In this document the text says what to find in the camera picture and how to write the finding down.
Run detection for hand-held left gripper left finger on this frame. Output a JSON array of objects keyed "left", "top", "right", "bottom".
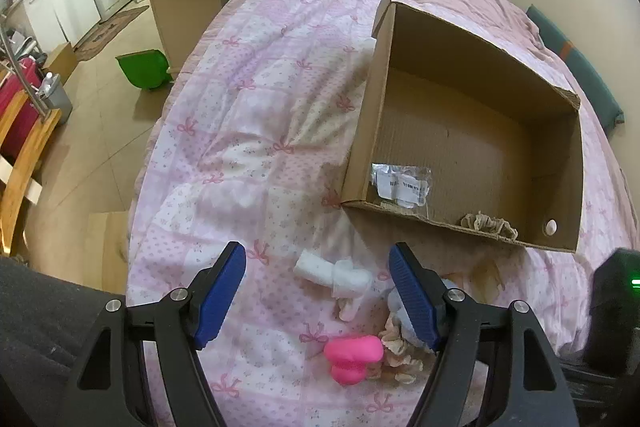
[{"left": 65, "top": 241, "right": 247, "bottom": 427}]

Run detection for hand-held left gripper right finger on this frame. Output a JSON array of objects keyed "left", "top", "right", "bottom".
[{"left": 389, "top": 242, "right": 576, "bottom": 427}]

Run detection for light blue plush toy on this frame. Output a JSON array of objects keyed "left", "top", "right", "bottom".
[{"left": 386, "top": 277, "right": 457, "bottom": 350}]

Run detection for cream scrunchie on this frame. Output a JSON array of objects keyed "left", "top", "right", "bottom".
[{"left": 377, "top": 324, "right": 438, "bottom": 373}]

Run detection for pink rubber toy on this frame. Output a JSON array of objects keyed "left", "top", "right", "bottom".
[{"left": 324, "top": 335, "right": 385, "bottom": 386}]

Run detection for beige scrunchie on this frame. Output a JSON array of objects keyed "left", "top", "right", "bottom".
[{"left": 459, "top": 211, "right": 519, "bottom": 242}]

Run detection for clear plastic packet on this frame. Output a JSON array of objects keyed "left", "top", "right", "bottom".
[{"left": 371, "top": 163, "right": 432, "bottom": 208}]

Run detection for person's grey trouser leg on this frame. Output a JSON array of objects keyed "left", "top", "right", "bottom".
[{"left": 0, "top": 257, "right": 151, "bottom": 427}]

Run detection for wooden chair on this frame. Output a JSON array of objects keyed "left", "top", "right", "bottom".
[{"left": 0, "top": 89, "right": 63, "bottom": 258}]

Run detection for green dustpan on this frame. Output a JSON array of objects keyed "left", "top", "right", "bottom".
[{"left": 115, "top": 49, "right": 171, "bottom": 92}]

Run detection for teal headboard cushion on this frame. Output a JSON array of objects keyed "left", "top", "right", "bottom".
[{"left": 525, "top": 4, "right": 626, "bottom": 125}]

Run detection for grey bin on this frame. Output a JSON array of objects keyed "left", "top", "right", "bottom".
[{"left": 37, "top": 74, "right": 73, "bottom": 125}]

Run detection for red suitcase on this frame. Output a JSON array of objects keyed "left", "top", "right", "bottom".
[{"left": 0, "top": 57, "right": 43, "bottom": 158}]

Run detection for small cardboard box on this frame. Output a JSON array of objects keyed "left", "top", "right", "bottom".
[{"left": 42, "top": 42, "right": 78, "bottom": 85}]

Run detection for brown patterned rug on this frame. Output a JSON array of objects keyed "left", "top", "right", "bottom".
[{"left": 72, "top": 5, "right": 150, "bottom": 62}]

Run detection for beige armchair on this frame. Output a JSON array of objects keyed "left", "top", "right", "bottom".
[{"left": 135, "top": 0, "right": 281, "bottom": 78}]

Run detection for curved metal tube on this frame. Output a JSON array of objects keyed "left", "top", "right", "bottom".
[{"left": 0, "top": 27, "right": 47, "bottom": 118}]

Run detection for white kitchen cabinet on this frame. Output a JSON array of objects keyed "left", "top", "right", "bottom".
[{"left": 22, "top": 0, "right": 101, "bottom": 50}]

